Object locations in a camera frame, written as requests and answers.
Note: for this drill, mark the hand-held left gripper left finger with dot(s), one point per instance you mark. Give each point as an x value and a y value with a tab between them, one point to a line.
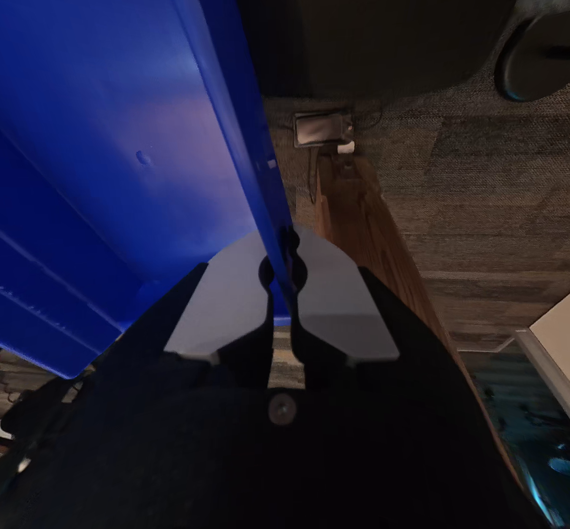
213	311

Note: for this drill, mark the dark chair seat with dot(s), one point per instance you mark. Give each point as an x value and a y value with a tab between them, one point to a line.
392	26

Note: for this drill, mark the white plug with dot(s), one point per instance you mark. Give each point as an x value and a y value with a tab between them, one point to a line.
346	147

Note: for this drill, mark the blue plastic bin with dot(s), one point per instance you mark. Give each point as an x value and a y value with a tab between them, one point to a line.
111	92

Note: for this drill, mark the wooden pillar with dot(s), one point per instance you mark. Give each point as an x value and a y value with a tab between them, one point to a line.
369	235

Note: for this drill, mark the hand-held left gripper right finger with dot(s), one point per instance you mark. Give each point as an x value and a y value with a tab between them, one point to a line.
347	311

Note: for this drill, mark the black floor outlet box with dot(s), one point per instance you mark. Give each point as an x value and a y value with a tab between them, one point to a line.
320	128

